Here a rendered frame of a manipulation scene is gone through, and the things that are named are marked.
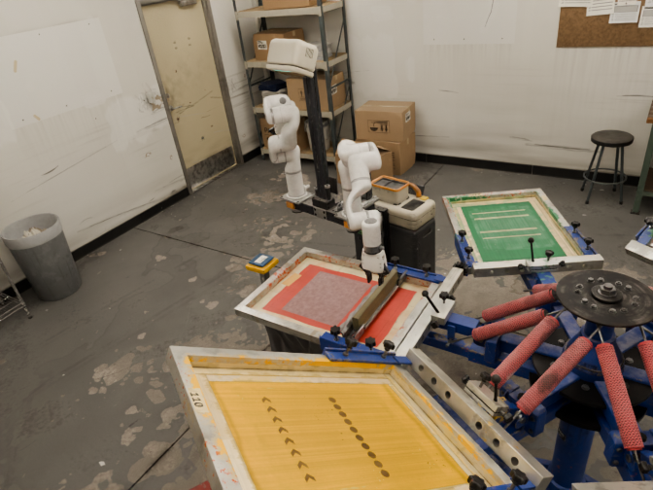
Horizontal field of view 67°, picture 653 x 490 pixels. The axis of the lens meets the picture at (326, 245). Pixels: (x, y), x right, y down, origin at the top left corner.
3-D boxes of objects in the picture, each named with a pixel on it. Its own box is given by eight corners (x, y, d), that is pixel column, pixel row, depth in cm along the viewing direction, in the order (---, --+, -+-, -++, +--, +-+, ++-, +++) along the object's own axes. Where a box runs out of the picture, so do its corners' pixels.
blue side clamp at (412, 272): (381, 278, 245) (380, 266, 241) (385, 272, 248) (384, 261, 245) (438, 293, 230) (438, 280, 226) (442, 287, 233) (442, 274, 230)
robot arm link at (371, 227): (357, 209, 207) (379, 205, 207) (359, 230, 212) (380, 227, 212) (362, 226, 194) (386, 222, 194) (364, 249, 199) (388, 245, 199)
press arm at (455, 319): (432, 326, 203) (432, 317, 201) (438, 317, 207) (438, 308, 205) (474, 338, 194) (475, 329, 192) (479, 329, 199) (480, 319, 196)
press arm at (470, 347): (305, 309, 243) (304, 299, 240) (312, 302, 247) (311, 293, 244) (582, 397, 181) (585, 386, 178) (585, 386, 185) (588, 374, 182)
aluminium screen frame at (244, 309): (235, 315, 231) (233, 308, 229) (305, 252, 271) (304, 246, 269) (387, 368, 191) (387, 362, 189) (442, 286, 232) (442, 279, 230)
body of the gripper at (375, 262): (388, 244, 203) (389, 267, 209) (365, 240, 209) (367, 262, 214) (379, 254, 198) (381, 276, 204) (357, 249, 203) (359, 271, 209)
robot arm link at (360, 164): (342, 151, 227) (374, 146, 227) (350, 192, 221) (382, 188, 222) (343, 133, 211) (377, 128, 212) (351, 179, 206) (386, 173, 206)
